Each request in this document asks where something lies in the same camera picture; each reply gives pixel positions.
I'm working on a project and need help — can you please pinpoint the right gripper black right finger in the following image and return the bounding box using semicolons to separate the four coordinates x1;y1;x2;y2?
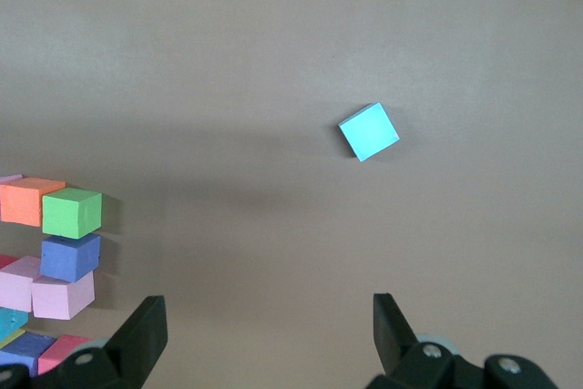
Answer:
363;292;559;389

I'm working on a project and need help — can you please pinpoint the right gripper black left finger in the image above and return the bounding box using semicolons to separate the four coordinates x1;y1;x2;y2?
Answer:
0;295;169;389

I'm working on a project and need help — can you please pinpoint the purple foam cube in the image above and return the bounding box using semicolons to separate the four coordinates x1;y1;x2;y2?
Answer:
0;332;57;376
39;232;102;283

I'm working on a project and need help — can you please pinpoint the yellow foam cube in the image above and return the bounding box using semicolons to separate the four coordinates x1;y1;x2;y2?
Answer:
0;327;26;349

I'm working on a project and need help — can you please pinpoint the light blue foam cube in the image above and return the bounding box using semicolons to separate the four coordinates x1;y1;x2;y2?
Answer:
0;307;30;341
337;102;401;163

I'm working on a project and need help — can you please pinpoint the green foam cube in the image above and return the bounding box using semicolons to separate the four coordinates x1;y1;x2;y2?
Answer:
41;186;103;240

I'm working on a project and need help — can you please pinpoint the orange foam cube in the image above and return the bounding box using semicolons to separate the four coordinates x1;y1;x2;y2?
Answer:
0;177;66;228

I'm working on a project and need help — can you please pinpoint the brown table cover sheet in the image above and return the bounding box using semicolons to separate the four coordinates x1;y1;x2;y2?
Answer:
0;0;583;389

